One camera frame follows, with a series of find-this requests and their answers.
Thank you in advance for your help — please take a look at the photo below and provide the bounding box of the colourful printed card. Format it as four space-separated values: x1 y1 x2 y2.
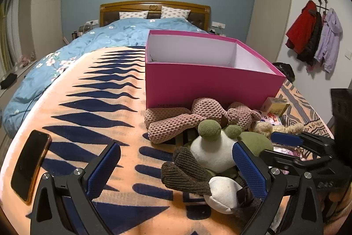
258 111 284 125

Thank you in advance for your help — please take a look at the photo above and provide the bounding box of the blue floral duvet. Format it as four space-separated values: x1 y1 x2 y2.
2 17 209 139

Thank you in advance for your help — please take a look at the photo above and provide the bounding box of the black coat hook rack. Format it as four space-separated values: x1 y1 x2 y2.
315 0 329 15

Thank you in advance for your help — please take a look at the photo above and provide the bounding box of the red jacket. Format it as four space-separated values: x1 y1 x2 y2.
285 0 317 55

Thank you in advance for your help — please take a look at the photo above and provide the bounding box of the black cloth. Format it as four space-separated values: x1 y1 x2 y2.
0 73 17 89

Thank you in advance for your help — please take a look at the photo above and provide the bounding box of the black jacket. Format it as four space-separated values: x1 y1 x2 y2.
296 11 323 65

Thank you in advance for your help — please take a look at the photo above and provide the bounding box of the purple jacket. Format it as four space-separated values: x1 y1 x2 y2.
314 8 343 74

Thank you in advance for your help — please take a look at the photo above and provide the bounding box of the spotted white pillow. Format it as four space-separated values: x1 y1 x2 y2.
119 11 149 20
160 6 191 19

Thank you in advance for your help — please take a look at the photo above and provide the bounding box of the pink knitted plush toy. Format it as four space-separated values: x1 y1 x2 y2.
144 97 262 144

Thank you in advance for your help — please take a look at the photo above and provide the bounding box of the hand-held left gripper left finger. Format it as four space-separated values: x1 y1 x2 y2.
30 141 121 235

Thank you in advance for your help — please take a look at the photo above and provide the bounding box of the pink cardboard box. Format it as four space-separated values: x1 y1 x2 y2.
144 29 287 109

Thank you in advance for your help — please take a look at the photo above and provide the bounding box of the small yellow box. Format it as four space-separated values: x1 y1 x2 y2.
261 97 290 117

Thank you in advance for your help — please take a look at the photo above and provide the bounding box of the green frog plush toy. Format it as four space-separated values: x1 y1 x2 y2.
190 119 274 178

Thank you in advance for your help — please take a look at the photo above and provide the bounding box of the dark clothes pile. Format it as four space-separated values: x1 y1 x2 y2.
271 62 295 81

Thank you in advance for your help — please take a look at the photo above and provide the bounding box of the wooden bed headboard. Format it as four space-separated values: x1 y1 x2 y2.
99 0 211 32

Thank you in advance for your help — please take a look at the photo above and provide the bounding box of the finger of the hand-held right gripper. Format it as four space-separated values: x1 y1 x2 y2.
270 132 334 154
260 150 334 178

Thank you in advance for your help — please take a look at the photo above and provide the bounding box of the grey curtain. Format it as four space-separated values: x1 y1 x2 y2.
0 0 17 70

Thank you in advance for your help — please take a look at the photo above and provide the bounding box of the orange patterned blanket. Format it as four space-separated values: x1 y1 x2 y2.
0 45 334 235

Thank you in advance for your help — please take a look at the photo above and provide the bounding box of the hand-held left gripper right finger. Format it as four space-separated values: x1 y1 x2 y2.
232 141 323 235

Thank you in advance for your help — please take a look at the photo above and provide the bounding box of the tan teddy bear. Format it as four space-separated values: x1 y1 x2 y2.
251 121 304 139

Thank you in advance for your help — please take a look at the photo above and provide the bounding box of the black smartphone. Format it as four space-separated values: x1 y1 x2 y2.
10 130 53 204

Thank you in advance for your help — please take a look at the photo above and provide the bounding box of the brown knitted plush toy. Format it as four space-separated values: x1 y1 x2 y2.
161 146 264 215

